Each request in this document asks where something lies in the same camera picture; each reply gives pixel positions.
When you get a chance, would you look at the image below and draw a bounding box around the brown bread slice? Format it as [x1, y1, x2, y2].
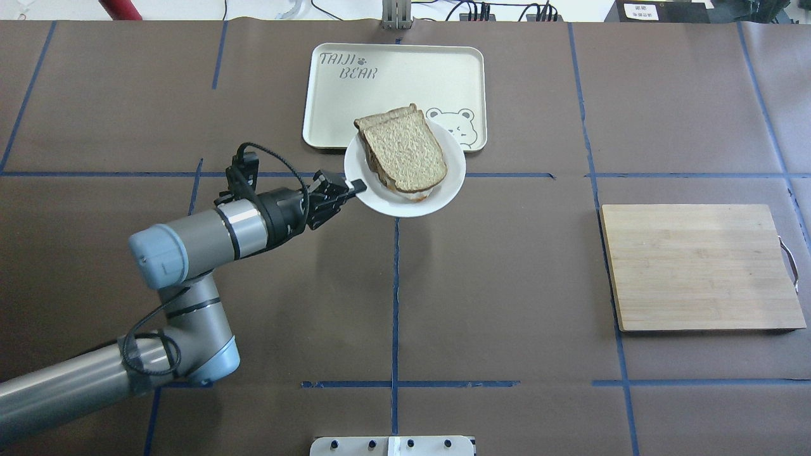
[365, 109, 448, 193]

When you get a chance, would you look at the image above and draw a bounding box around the white round plate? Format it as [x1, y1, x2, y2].
[343, 119, 466, 219]

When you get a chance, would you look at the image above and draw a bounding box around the aluminium frame post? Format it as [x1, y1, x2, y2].
[381, 0, 413, 30]

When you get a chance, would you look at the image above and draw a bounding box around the black box with label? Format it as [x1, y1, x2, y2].
[604, 1, 713, 23]

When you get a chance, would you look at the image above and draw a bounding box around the fried egg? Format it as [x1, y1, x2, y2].
[397, 186, 437, 202]

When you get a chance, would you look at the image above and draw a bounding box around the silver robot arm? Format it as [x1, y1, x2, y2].
[1, 168, 367, 445]

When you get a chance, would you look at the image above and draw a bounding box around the cream bear serving tray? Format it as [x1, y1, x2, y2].
[302, 42, 489, 153]

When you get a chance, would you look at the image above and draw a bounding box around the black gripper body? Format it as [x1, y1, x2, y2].
[307, 170, 353, 231]

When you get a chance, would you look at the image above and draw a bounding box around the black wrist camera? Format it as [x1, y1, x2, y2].
[226, 148, 260, 200]

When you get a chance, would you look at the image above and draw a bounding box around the red cylinder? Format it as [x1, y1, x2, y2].
[98, 0, 143, 21]

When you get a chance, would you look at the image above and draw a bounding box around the wooden cutting board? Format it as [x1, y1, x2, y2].
[600, 204, 807, 332]

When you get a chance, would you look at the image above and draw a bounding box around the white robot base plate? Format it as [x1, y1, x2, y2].
[309, 435, 477, 455]

